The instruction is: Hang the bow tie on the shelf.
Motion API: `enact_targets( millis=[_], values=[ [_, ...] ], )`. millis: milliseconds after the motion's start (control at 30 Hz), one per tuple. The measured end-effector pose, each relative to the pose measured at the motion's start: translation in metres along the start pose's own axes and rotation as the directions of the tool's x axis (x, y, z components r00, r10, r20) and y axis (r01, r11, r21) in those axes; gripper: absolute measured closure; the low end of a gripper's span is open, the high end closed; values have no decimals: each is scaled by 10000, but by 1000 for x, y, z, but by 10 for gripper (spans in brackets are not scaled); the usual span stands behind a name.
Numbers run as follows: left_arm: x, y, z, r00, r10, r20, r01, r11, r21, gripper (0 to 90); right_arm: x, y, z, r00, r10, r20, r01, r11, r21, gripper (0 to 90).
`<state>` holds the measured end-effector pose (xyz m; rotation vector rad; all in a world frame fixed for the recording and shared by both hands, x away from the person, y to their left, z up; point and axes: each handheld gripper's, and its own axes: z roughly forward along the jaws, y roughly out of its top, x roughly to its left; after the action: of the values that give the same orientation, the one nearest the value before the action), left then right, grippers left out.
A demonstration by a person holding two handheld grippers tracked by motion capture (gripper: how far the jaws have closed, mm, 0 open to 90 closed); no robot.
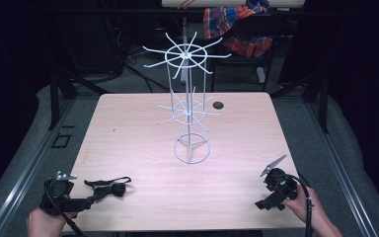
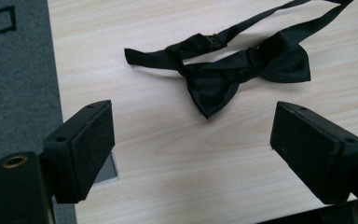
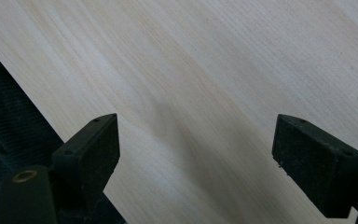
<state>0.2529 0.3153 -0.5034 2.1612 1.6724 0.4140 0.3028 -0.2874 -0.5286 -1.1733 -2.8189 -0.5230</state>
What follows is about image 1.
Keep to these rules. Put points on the person's right hand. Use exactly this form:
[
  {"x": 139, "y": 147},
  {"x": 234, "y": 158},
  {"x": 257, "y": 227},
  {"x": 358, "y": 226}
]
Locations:
[{"x": 304, "y": 205}]

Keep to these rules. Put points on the black metal stand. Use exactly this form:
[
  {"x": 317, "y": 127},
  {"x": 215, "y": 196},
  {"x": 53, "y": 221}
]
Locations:
[
  {"x": 322, "y": 98},
  {"x": 56, "y": 95}
]

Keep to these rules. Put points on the white background table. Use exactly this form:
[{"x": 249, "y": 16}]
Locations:
[{"x": 210, "y": 2}]

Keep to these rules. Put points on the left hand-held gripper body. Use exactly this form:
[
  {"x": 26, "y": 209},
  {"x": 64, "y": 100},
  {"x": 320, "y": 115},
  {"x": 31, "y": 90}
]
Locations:
[{"x": 59, "y": 194}]

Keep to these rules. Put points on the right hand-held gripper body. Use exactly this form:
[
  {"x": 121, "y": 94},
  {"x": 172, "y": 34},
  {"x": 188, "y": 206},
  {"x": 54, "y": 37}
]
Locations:
[{"x": 281, "y": 184}]

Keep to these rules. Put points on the person's left hand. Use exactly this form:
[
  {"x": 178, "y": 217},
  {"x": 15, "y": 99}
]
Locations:
[{"x": 44, "y": 225}]

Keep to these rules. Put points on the aluminium floor rail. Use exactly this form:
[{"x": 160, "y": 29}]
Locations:
[
  {"x": 342, "y": 171},
  {"x": 29, "y": 171}
]

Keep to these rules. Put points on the plaid cloth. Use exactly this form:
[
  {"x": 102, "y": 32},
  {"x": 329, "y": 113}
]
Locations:
[{"x": 223, "y": 19}]

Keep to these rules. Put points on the black chair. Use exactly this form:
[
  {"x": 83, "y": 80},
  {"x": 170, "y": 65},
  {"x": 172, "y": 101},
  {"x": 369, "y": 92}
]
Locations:
[{"x": 263, "y": 42}]

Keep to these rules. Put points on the dark round table grommet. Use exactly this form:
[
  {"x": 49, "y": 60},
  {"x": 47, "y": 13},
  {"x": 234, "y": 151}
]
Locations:
[{"x": 218, "y": 105}]

